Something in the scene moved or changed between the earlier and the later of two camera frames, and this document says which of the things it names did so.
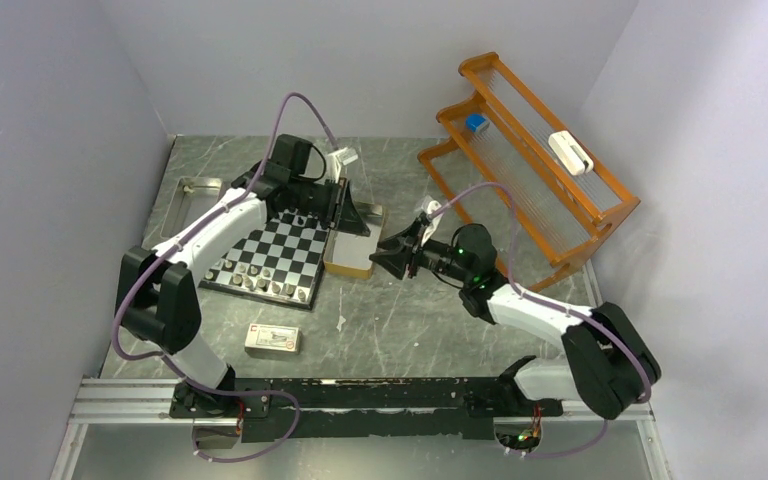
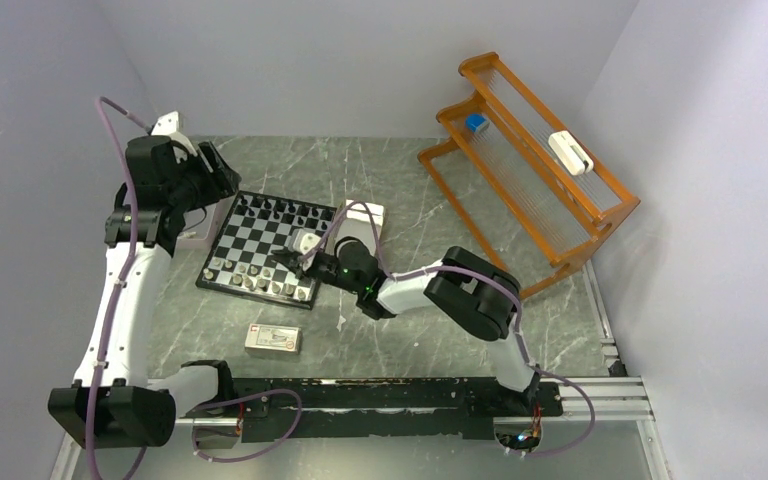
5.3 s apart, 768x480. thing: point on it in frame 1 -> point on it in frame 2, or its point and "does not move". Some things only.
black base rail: x=303 y=409 does not move
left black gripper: x=349 y=219 -> x=220 y=181
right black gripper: x=395 y=260 -> x=289 y=259
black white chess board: x=279 y=262 does not move
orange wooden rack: x=512 y=171 does not move
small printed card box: x=272 y=340 does not move
